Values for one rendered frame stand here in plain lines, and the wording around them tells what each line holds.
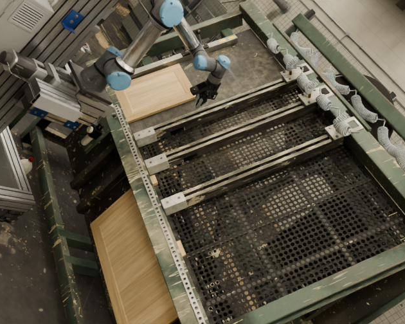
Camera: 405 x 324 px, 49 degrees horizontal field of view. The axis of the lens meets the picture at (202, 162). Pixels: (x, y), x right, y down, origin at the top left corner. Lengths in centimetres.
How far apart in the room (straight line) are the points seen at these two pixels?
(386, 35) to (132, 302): 657
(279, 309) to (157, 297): 74
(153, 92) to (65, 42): 82
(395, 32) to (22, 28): 673
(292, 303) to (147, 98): 163
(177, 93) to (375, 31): 570
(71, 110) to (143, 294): 107
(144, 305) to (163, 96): 132
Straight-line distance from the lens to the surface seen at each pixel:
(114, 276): 280
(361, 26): 839
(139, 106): 298
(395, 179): 246
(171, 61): 323
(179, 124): 273
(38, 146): 347
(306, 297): 213
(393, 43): 812
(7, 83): 255
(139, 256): 269
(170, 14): 217
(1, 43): 233
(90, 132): 285
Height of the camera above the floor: 188
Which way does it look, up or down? 16 degrees down
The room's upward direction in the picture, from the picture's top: 50 degrees clockwise
